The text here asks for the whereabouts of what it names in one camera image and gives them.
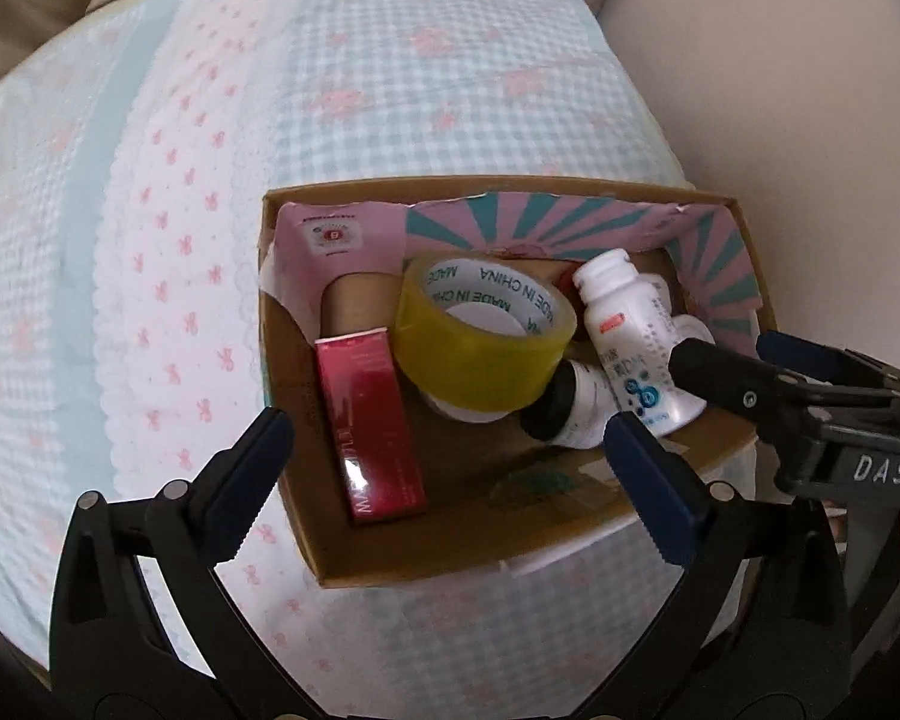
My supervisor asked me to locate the brown cardboard tube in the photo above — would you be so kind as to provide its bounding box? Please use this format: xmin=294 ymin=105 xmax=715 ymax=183
xmin=320 ymin=273 xmax=403 ymax=337

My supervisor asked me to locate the cardboard box with pink lining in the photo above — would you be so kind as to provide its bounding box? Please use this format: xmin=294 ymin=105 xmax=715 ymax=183
xmin=260 ymin=176 xmax=774 ymax=587

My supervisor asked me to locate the white earbuds case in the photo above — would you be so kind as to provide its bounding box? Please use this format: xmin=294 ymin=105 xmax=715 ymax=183
xmin=644 ymin=273 xmax=715 ymax=344

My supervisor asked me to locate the white tube with blue print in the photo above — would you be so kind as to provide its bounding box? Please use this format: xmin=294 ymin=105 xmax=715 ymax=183
xmin=574 ymin=249 xmax=707 ymax=437

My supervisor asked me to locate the checkered blue pink blanket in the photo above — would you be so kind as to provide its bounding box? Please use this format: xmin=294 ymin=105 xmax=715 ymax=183
xmin=0 ymin=0 xmax=760 ymax=717

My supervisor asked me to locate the red capped bottle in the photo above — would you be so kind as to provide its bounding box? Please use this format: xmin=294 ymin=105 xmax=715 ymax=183
xmin=556 ymin=263 xmax=580 ymax=299

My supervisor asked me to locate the red rectangular cosmetic box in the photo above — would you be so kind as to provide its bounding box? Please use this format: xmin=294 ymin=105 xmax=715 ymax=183
xmin=315 ymin=328 xmax=427 ymax=523

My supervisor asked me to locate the yellow packing tape roll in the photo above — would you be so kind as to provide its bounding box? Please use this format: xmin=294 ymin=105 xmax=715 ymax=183
xmin=391 ymin=255 xmax=577 ymax=413

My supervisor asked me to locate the grey jar with black lid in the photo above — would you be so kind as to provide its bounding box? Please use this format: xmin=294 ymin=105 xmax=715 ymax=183
xmin=517 ymin=359 xmax=617 ymax=450

